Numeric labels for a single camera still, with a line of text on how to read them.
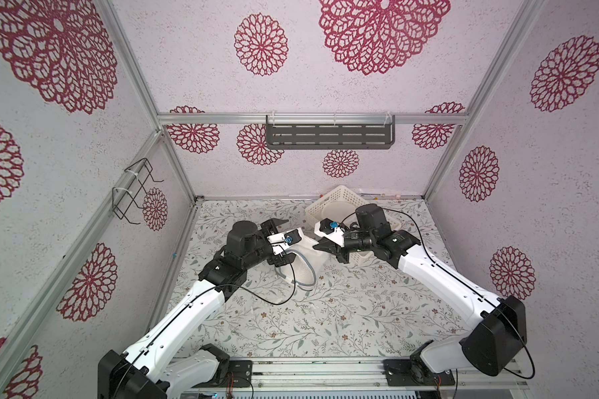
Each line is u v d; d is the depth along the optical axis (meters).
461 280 0.46
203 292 0.48
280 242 0.58
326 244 0.67
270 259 0.66
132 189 0.79
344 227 0.68
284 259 0.66
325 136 0.95
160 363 0.39
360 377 0.73
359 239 0.63
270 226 0.64
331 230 0.61
